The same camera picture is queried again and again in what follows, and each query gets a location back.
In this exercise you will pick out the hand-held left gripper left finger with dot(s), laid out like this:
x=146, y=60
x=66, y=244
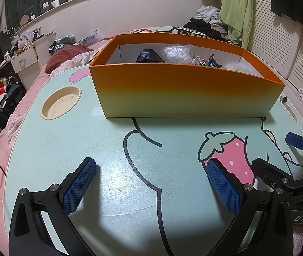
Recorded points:
x=79, y=186

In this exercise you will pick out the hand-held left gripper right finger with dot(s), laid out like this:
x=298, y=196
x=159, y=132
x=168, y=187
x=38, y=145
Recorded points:
x=222, y=186

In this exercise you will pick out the white fluffy plush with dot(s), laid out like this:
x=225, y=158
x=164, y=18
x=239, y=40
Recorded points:
x=236, y=67

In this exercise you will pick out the orange cardboard box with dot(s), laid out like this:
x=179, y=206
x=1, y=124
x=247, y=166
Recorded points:
x=183, y=90

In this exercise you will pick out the teal toy figure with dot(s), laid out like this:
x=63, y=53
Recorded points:
x=211, y=61

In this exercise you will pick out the clear bubble wrap bag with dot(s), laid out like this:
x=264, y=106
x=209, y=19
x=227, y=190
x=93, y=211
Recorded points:
x=176, y=53

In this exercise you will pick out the mint cartoon desktop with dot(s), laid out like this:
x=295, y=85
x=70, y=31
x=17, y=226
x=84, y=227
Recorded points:
x=87, y=138

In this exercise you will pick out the white louvered closet door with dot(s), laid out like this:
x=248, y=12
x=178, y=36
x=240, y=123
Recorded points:
x=282, y=48

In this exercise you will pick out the large black bag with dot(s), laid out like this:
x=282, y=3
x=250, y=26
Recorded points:
x=16, y=94

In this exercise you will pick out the dark red pillow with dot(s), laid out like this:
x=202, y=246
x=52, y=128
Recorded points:
x=66, y=54

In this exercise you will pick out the white drawer desk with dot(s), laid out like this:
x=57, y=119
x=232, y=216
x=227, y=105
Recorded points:
x=24, y=58

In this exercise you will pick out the grey striped clothes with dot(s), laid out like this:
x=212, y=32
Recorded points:
x=60, y=44

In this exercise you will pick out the green hanging cloth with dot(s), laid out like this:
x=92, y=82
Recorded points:
x=238, y=10

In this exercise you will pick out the purple white cloth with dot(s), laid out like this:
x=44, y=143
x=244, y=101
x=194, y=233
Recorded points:
x=91, y=37

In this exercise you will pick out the pile of black clothes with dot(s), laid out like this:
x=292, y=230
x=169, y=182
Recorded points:
x=202, y=28

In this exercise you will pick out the white plastic bag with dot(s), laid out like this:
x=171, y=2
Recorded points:
x=23, y=40

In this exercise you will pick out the pile of white clothes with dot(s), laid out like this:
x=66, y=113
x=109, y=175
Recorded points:
x=207, y=12

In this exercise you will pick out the black monitor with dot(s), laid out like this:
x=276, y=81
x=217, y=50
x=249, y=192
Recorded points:
x=4, y=44

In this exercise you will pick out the cartoon printed blanket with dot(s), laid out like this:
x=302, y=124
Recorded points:
x=178, y=29

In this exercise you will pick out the round mirror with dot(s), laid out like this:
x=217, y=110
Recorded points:
x=24, y=20

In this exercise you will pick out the white cup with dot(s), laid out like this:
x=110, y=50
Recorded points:
x=55, y=3

